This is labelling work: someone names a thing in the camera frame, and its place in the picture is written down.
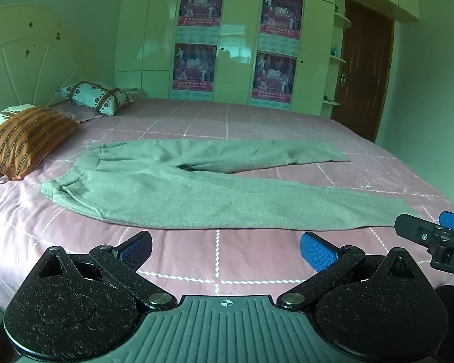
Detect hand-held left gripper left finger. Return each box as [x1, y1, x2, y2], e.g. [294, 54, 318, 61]
[34, 231, 178, 311]

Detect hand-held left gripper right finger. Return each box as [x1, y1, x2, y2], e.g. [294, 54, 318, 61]
[277, 232, 420, 311]

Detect pink checked bed sheet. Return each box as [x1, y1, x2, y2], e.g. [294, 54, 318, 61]
[0, 96, 454, 311]

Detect pale pink pillow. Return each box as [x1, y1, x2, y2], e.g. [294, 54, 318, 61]
[48, 100, 104, 123]

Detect orange striped pillow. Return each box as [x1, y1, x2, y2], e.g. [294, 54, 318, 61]
[0, 106, 80, 181]

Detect brown wooden door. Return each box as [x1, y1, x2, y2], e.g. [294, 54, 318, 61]
[330, 0, 396, 143]

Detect cream corner shelves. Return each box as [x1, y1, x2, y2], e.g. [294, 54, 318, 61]
[323, 5, 352, 107]

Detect cream bed headboard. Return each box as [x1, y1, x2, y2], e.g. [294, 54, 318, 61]
[0, 5, 107, 116]

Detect wall poster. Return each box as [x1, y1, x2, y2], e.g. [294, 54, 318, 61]
[250, 50, 298, 107]
[173, 43, 218, 102]
[177, 0, 225, 45]
[259, 0, 304, 51]

